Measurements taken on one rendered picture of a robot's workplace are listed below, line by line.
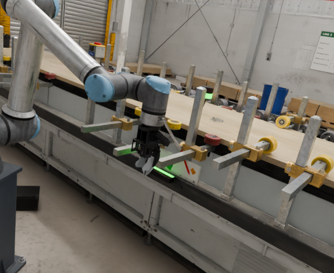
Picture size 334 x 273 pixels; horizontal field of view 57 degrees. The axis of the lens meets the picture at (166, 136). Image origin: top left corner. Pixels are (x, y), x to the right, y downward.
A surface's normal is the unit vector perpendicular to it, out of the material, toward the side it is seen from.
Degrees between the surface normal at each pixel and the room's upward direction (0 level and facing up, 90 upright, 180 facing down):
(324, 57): 90
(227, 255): 90
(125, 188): 90
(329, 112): 90
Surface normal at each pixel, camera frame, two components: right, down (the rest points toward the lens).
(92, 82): -0.43, 0.24
